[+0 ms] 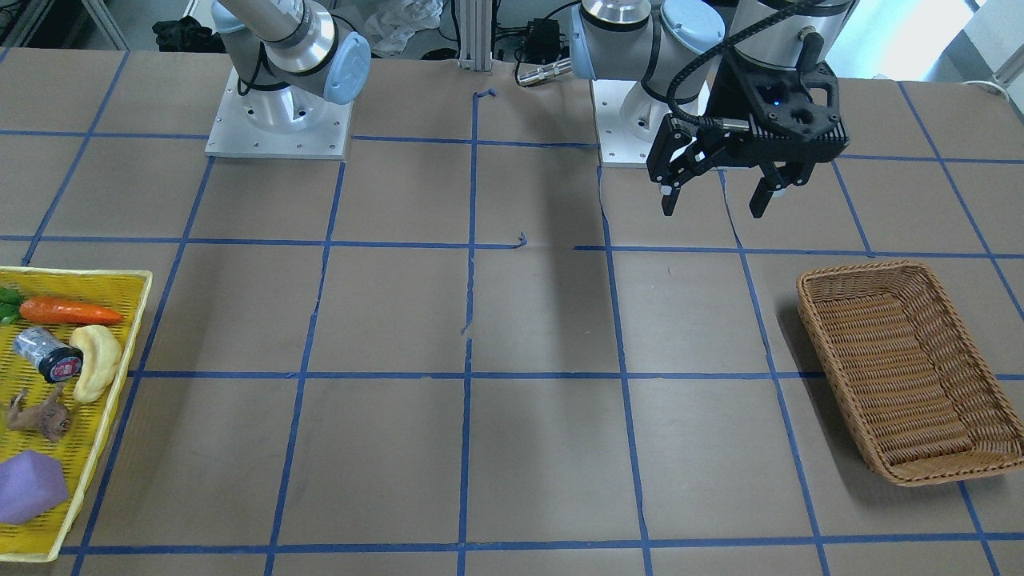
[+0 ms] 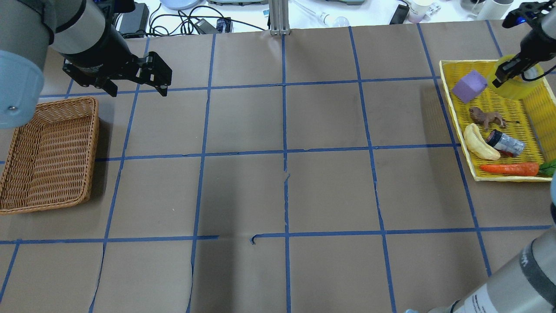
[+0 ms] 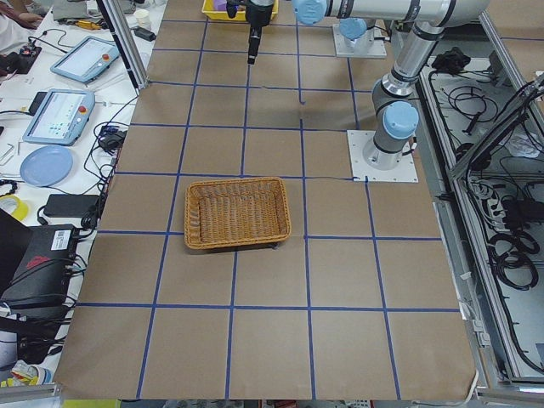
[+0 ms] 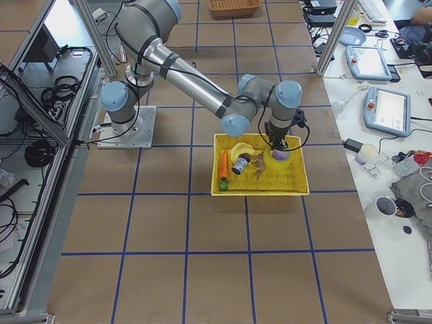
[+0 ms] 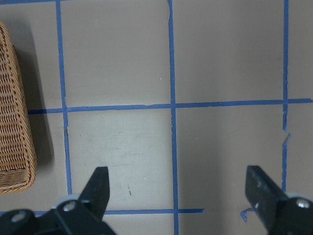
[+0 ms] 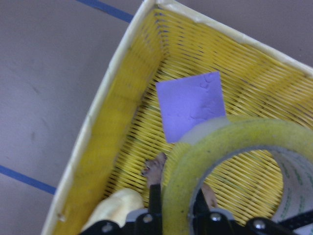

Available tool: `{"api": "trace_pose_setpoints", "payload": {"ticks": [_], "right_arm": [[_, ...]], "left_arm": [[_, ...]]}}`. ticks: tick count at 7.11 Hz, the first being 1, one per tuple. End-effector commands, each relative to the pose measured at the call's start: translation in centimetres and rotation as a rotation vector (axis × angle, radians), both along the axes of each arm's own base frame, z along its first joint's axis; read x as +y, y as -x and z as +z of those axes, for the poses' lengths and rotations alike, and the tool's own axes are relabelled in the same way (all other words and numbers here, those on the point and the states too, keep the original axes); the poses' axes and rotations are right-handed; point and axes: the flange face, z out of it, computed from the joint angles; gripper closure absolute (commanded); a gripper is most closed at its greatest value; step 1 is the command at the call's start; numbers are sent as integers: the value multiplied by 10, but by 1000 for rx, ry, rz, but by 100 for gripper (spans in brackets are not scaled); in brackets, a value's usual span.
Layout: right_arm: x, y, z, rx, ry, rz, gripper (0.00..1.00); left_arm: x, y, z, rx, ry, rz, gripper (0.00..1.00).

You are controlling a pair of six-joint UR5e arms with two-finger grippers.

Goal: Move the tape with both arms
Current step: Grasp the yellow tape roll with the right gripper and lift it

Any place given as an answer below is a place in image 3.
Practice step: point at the blue plate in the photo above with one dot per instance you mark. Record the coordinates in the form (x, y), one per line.
(46, 166)

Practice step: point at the yellow woven basket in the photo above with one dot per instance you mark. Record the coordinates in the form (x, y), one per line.
(208, 8)

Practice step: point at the upper teach pendant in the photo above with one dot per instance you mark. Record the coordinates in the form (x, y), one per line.
(87, 60)

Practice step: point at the lower teach pendant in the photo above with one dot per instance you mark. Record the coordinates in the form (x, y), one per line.
(60, 118)

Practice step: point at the teach pendant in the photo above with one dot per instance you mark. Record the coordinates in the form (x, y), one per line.
(60, 118)
(87, 60)

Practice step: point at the black power adapter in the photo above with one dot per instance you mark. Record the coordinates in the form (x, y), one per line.
(144, 33)

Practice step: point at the black laptop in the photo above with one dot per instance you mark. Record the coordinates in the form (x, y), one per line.
(35, 264)

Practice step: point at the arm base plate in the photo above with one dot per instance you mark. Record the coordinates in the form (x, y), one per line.
(369, 164)
(369, 46)

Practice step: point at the black power brick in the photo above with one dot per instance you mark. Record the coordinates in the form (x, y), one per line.
(69, 206)

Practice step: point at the brown wicker basket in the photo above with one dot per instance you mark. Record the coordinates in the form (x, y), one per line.
(236, 213)

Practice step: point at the yellow tape on desk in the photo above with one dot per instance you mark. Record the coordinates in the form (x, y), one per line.
(14, 206)

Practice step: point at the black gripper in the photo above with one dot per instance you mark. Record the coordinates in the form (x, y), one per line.
(258, 16)

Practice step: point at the purple foam block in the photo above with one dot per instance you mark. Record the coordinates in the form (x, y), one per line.
(219, 5)

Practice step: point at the aluminium frame post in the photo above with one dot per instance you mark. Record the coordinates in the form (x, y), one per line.
(111, 11)

